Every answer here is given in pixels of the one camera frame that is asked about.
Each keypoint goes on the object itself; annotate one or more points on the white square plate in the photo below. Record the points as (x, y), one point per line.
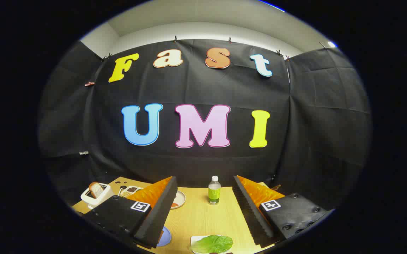
(194, 239)

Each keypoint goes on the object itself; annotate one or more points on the white round plate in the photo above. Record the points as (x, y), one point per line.
(180, 198)

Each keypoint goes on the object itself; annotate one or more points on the green lettuce leaf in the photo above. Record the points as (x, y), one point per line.
(212, 244)

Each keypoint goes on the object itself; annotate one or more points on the white divided seasoning tray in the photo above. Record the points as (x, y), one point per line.
(130, 191)

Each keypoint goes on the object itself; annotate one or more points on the clear bottle with green label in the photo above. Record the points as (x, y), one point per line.
(214, 194)

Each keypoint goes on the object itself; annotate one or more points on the toasted bread slice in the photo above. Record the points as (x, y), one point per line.
(96, 189)

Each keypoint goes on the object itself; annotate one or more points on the blue round plate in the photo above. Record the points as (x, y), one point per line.
(165, 237)

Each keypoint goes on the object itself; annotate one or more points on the white toaster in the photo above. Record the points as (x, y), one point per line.
(96, 202)

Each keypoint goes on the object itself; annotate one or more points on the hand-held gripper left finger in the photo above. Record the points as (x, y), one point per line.
(161, 215)

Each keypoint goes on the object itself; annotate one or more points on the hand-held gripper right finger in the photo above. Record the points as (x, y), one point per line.
(251, 215)

